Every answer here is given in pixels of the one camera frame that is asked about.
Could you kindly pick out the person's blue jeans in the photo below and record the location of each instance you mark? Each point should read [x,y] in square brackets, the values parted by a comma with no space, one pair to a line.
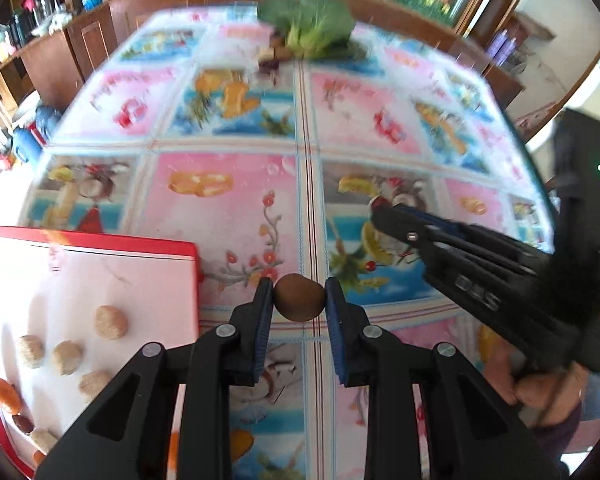
[596,390]

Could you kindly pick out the person's right hand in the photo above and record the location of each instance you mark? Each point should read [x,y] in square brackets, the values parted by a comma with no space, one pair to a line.
[530,390]

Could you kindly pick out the walnut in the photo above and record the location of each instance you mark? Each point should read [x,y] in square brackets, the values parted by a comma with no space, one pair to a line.
[111,322]
[29,351]
[94,385]
[43,440]
[67,357]

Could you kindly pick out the orange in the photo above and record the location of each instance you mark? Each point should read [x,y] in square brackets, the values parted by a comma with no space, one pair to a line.
[5,395]
[38,457]

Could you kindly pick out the red tray white inside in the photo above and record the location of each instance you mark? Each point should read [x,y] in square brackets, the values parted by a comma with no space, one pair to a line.
[104,280]

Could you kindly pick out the purple bottles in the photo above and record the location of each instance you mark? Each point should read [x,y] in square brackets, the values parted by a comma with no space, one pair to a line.
[502,47]

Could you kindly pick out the brown round nut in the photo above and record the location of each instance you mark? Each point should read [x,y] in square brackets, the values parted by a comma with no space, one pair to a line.
[300,297]

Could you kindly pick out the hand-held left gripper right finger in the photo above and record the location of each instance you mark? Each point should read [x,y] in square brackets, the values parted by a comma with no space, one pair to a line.
[334,310]

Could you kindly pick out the blue water jug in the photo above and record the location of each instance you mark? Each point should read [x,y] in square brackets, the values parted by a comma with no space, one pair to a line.
[32,135]

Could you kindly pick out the green leafy vegetable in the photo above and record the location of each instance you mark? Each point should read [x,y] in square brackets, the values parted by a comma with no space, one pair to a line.
[305,22]

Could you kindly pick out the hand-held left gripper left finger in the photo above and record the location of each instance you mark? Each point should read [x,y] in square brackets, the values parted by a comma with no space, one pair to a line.
[266,310]

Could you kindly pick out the wooden cabinet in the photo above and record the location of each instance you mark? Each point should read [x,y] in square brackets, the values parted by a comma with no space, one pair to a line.
[59,60]

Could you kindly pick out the colourful printed tablecloth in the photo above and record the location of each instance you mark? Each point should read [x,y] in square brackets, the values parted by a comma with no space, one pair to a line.
[229,200]

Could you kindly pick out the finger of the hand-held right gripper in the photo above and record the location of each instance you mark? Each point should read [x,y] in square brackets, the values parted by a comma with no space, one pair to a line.
[395,222]
[430,216]

